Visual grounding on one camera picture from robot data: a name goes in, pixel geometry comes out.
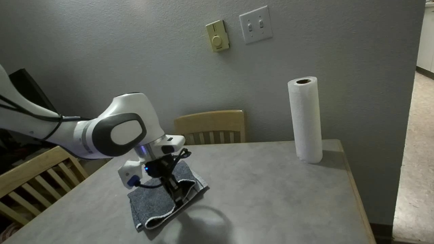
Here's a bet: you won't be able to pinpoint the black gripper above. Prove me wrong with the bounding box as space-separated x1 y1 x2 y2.
145 154 191 206

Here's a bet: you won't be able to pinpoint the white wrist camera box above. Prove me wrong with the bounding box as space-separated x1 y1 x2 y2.
118 134 187 187

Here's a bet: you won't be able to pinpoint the gray striped towel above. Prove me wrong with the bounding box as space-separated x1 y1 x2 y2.
127 160 210 233

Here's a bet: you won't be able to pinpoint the white double light switch plate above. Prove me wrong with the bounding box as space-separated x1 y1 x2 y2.
238 4 274 45

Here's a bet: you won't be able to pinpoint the wooden chair with curved backrest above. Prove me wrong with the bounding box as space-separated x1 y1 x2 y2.
173 108 246 145

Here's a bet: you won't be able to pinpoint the wooden chair with long slats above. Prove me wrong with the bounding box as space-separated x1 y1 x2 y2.
0 145 89 228

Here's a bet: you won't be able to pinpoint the white paper towel roll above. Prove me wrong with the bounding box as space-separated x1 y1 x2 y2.
286 74 324 164

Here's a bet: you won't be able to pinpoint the black monitor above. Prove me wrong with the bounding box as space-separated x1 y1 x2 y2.
6 66 59 114

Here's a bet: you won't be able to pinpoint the beige round dial thermostat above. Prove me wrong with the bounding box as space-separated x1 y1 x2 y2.
204 17 230 53

